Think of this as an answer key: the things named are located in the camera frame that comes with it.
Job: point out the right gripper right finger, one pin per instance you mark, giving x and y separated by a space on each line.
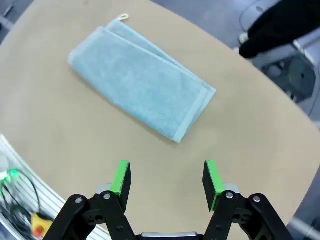
225 215

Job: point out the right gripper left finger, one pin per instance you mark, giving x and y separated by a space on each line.
110 215

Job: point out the light blue towel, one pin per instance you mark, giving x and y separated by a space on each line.
140 82

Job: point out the yellow emergency stop button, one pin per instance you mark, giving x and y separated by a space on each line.
37 222

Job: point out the dark grey plastic stool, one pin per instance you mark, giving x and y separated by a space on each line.
297 75

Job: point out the person in denim jacket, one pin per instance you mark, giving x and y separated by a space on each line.
275 22

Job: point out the aluminium slotted base plate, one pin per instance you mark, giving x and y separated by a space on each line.
46 200

